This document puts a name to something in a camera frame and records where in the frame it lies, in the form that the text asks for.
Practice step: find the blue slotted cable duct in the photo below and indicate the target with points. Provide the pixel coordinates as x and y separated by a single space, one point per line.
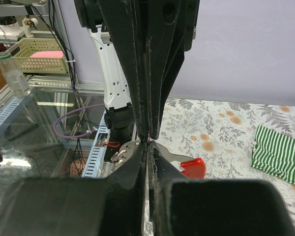
49 134

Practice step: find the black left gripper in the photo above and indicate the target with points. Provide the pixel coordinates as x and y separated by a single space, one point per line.
167 28

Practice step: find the red handled carabiner keyring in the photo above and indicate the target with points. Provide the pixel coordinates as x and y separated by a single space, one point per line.
193 168

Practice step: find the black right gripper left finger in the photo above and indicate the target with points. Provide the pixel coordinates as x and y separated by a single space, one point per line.
111 206

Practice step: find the green white striped cloth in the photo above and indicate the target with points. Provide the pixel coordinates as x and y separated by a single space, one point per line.
274 154

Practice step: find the beige perforated basket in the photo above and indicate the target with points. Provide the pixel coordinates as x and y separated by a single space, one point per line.
39 55

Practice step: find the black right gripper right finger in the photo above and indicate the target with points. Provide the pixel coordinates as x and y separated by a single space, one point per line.
213 207

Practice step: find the clear plastic bottle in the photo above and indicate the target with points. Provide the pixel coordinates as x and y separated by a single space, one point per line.
13 75

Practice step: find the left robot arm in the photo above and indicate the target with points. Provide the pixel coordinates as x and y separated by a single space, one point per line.
119 111

